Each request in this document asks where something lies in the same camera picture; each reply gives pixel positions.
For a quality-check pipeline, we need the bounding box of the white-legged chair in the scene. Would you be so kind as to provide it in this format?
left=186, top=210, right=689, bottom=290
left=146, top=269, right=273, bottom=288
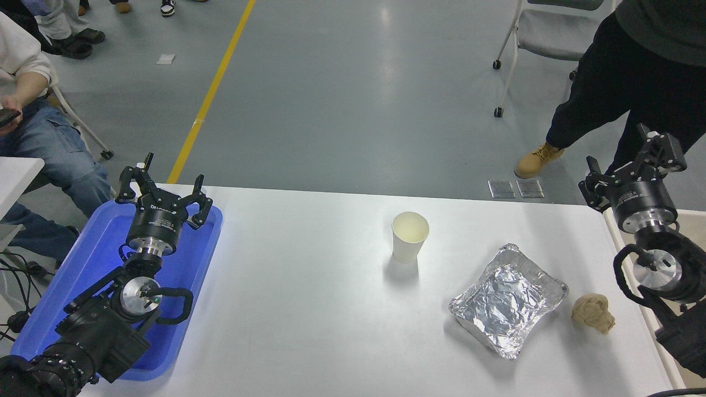
left=47, top=83, right=115, bottom=160

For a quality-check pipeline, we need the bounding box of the black floor cable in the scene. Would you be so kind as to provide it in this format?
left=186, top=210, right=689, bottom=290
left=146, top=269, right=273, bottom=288
left=0, top=251, right=50, bottom=312

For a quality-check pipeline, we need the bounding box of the person's hand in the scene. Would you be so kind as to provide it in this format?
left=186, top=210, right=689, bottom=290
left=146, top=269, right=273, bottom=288
left=0, top=95, right=24, bottom=136

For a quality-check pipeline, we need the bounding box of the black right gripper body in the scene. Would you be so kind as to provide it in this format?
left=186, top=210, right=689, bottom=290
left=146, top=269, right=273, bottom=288
left=607, top=175, right=678, bottom=232

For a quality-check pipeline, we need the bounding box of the white paper cup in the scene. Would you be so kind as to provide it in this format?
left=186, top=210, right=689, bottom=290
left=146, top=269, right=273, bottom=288
left=392, top=212, right=430, bottom=264

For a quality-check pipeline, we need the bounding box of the large pale bin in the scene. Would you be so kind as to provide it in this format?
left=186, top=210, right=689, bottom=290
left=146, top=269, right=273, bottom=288
left=603, top=207, right=706, bottom=397

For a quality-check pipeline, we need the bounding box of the small white table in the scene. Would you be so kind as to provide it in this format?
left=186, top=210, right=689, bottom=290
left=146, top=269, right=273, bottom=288
left=0, top=157, right=45, bottom=254

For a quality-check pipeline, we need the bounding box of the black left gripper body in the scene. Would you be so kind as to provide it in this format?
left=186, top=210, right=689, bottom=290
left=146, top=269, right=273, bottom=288
left=126, top=193, right=187, bottom=248

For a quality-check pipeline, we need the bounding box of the silver foil tray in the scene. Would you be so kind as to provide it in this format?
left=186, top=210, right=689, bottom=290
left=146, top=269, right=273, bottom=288
left=448, top=243, right=569, bottom=360

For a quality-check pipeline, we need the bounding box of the grey wheeled chair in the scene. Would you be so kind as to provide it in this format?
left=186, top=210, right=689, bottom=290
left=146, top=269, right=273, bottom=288
left=493, top=0, right=618, bottom=118

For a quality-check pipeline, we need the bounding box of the crumpled tan paper ball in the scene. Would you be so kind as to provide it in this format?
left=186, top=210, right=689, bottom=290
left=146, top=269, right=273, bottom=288
left=571, top=293, right=616, bottom=336

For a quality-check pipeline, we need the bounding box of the blue plastic tray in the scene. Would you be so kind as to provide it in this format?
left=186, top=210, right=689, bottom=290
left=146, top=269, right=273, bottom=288
left=10, top=198, right=224, bottom=382

